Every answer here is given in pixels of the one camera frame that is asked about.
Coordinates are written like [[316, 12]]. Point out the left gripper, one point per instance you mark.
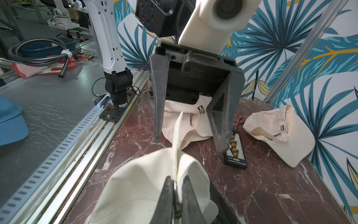
[[182, 74]]

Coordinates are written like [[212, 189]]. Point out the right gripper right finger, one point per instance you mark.
[[190, 213]]

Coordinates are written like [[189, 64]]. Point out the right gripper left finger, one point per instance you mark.
[[164, 211]]

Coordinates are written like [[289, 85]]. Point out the white perforated cap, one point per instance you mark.
[[132, 192]]

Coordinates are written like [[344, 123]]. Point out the cream Colorado cap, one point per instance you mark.
[[194, 124]]

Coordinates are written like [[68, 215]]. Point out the navy black cap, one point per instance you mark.
[[225, 215]]

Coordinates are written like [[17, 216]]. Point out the blue cap outside cell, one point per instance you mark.
[[13, 125]]

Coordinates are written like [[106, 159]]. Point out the black charger board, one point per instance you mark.
[[235, 156]]

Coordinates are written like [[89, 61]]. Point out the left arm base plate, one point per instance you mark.
[[113, 113]]

